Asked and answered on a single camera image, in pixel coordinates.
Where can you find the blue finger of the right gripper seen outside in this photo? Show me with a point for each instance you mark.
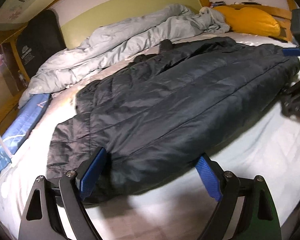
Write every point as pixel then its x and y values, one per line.
pixel 291 51

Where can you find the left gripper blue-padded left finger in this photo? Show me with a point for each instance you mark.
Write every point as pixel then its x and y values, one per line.
pixel 41 219

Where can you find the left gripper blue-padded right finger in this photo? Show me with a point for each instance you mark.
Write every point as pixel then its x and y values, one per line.
pixel 258 218

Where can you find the black puffer down jacket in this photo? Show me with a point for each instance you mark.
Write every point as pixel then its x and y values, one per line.
pixel 156 117

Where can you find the grey printed bed sheet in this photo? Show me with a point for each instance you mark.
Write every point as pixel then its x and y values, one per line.
pixel 180 209

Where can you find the yellow pillow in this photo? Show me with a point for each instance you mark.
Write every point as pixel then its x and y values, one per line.
pixel 250 21

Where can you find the blue pillow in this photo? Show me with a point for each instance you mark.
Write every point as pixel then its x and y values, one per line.
pixel 28 116

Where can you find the light blue rumpled duvet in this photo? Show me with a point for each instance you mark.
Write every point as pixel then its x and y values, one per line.
pixel 115 42

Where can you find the black hanging garment with print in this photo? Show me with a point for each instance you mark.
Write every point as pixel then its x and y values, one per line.
pixel 41 39

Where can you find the wooden bunk bed frame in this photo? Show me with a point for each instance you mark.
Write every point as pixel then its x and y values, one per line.
pixel 77 19

